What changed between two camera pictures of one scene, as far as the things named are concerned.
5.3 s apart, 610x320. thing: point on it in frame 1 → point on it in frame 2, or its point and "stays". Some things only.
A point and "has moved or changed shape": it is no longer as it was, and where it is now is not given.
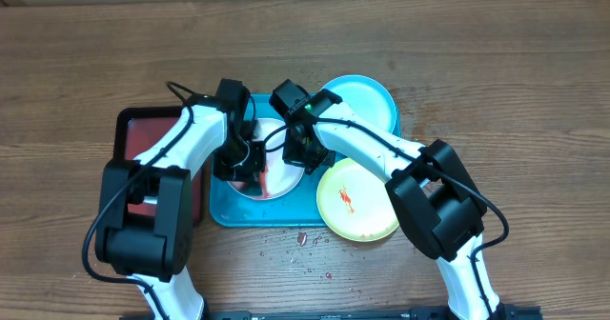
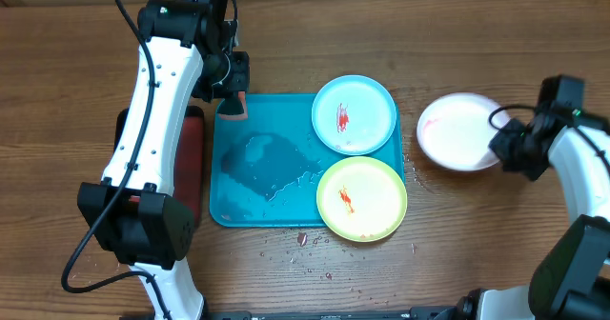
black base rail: x=428 y=312 stays
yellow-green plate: x=355 y=203 stays
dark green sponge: x=254 y=188 has moved or changed shape
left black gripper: x=259 y=165 → x=242 y=68
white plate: x=280 y=177 → x=455 y=132
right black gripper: x=305 y=160 → x=506 y=146
